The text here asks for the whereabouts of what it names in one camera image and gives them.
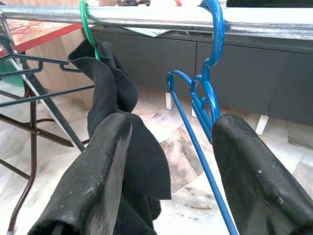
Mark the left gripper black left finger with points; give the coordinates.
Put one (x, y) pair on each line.
(97, 176)

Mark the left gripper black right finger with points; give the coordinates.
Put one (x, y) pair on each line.
(256, 186)

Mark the blue plastic hanger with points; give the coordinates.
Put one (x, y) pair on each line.
(218, 36)

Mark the green plastic hanger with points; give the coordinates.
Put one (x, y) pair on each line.
(84, 24)

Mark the black polo shirt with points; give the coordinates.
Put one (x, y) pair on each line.
(110, 93)

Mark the black low TV cabinet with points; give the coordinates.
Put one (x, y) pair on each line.
(244, 78)

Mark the light wooden sideboard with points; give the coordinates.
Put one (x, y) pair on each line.
(61, 61)

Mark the green plastic basket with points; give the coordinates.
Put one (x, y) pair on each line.
(11, 73)

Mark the stack of papers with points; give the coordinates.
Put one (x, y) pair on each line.
(146, 31)

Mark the marble pattern folding table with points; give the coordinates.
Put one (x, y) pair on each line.
(31, 30)

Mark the silver metal clothes rack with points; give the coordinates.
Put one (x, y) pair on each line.
(156, 17)

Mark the black flat screen television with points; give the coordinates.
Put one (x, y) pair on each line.
(269, 3)

